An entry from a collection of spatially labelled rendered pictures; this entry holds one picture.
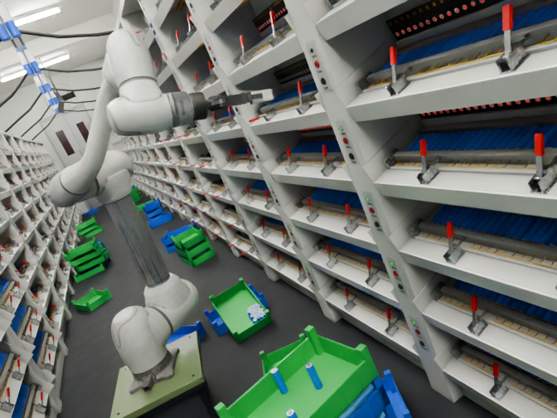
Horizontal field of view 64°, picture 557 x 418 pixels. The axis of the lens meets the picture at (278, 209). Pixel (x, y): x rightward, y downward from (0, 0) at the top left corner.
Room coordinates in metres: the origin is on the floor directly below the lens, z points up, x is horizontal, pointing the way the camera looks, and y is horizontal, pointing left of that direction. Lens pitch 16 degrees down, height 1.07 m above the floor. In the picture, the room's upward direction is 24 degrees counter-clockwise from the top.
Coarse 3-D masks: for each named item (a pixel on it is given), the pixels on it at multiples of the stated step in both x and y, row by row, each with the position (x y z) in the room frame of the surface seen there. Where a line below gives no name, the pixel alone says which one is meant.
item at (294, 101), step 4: (308, 92) 1.38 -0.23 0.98; (312, 92) 1.34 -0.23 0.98; (316, 92) 1.31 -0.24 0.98; (296, 96) 1.45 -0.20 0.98; (304, 96) 1.38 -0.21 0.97; (308, 96) 1.36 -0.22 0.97; (284, 100) 1.53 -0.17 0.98; (288, 100) 1.48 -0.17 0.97; (292, 100) 1.46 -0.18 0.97; (296, 100) 1.44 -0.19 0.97; (272, 104) 1.63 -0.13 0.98; (276, 104) 1.58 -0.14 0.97; (280, 104) 1.55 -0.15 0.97; (284, 104) 1.53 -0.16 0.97; (288, 104) 1.49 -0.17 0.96; (292, 104) 1.48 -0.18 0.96; (296, 104) 1.46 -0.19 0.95; (264, 108) 1.68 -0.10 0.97; (268, 108) 1.66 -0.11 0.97; (272, 108) 1.63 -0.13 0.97; (276, 108) 1.60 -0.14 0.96; (280, 108) 1.55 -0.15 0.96; (284, 108) 1.54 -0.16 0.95
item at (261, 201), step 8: (248, 184) 2.43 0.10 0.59; (256, 184) 2.37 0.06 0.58; (264, 184) 2.26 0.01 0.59; (240, 192) 2.41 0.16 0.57; (248, 192) 2.23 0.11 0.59; (256, 192) 2.24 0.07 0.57; (264, 192) 2.13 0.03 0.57; (240, 200) 2.38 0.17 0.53; (248, 200) 2.22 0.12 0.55; (256, 200) 2.20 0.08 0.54; (264, 200) 2.09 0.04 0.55; (272, 200) 1.98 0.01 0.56; (248, 208) 2.28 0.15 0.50; (256, 208) 2.11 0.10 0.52; (264, 208) 2.02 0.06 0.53; (272, 208) 1.95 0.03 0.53; (272, 216) 1.96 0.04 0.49; (280, 216) 1.84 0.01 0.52
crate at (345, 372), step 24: (312, 336) 0.97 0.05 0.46; (288, 360) 0.94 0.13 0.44; (312, 360) 0.96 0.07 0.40; (336, 360) 0.92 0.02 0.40; (360, 360) 0.82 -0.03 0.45; (264, 384) 0.90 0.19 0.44; (288, 384) 0.91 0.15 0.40; (312, 384) 0.87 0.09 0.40; (336, 384) 0.84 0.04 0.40; (360, 384) 0.79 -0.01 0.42; (216, 408) 0.83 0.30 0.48; (240, 408) 0.86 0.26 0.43; (264, 408) 0.86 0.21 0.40; (288, 408) 0.83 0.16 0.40; (312, 408) 0.80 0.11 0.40; (336, 408) 0.75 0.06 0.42
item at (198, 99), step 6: (192, 96) 1.22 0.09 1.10; (198, 96) 1.22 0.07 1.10; (204, 96) 1.23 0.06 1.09; (192, 102) 1.22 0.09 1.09; (198, 102) 1.22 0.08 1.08; (204, 102) 1.22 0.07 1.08; (210, 102) 1.22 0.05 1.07; (198, 108) 1.21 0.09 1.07; (204, 108) 1.22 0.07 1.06; (210, 108) 1.25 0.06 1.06; (198, 114) 1.22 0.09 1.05; (204, 114) 1.23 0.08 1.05
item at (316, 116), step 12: (288, 84) 1.69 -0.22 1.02; (276, 96) 1.78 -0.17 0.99; (252, 108) 1.74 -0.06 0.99; (312, 108) 1.28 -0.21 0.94; (324, 108) 1.16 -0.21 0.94; (264, 120) 1.61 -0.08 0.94; (276, 120) 1.48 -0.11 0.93; (288, 120) 1.39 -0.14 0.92; (300, 120) 1.32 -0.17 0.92; (312, 120) 1.25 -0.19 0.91; (324, 120) 1.20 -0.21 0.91; (264, 132) 1.64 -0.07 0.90; (276, 132) 1.54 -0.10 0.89
